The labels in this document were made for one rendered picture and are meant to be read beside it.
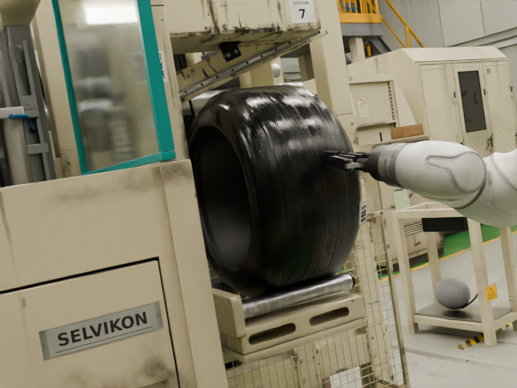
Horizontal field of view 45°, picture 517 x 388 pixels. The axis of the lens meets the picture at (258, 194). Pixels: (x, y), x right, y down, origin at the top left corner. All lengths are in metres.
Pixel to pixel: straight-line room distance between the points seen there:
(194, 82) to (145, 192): 1.20
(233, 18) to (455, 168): 1.02
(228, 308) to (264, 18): 0.93
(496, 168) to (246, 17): 1.00
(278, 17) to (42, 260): 1.39
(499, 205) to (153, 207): 0.69
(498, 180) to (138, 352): 0.73
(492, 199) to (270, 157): 0.50
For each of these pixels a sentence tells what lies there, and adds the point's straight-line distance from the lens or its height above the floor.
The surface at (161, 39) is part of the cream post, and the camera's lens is 1.55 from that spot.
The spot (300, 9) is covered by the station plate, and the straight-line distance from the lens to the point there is 2.06.
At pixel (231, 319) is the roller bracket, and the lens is 1.48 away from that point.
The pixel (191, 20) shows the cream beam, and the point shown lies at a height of 1.68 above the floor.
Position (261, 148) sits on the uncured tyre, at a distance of 1.43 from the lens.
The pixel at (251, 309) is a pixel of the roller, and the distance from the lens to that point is 1.52.
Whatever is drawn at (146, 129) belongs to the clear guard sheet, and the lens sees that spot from 0.89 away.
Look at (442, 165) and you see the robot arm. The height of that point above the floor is 1.19.
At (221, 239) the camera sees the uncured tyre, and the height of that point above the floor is 1.03.
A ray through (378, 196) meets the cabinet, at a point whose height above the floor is 0.74.
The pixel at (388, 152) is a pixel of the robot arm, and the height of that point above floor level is 1.23.
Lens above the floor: 1.25
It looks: 3 degrees down
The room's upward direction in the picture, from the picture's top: 9 degrees counter-clockwise
